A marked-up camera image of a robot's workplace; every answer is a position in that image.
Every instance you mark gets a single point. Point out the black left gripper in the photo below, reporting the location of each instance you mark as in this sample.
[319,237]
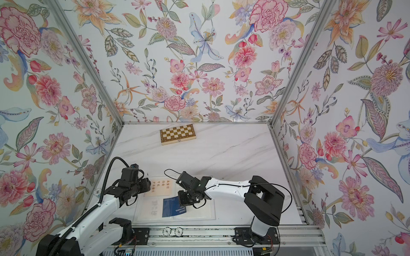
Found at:
[147,184]

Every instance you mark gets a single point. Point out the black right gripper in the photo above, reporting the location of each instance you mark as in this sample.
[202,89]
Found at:
[183,201]

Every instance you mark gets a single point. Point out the pale beige card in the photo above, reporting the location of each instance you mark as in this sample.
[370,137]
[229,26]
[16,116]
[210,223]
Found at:
[160,186]

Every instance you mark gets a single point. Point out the dark blue card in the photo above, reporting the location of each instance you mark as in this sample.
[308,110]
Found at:
[171,207]

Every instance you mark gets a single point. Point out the white photo album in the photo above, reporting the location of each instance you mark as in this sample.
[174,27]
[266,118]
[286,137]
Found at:
[203,211]

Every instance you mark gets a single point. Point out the beige card red characters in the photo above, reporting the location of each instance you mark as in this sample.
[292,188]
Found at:
[151,209]

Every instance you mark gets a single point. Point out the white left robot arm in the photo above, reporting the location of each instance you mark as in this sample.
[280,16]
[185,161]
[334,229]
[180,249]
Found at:
[94,231]

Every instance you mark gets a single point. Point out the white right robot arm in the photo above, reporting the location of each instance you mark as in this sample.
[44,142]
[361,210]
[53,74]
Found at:
[263,199]

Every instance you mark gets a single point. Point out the wooden folding chess board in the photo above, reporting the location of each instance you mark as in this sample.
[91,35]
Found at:
[177,134]

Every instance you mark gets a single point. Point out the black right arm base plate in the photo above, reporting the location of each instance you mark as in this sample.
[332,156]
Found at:
[245,237]

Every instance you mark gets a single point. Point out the aluminium corner post left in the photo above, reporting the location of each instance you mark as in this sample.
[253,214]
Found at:
[72,37]

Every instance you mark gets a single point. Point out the aluminium corner post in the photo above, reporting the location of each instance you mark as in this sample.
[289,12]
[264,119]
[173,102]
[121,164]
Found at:
[72,37]
[323,15]

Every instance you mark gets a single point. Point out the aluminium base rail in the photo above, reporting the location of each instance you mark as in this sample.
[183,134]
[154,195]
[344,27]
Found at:
[221,241]

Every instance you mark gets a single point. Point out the aluminium corner post right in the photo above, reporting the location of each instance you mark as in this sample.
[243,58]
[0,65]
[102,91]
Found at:
[323,15]

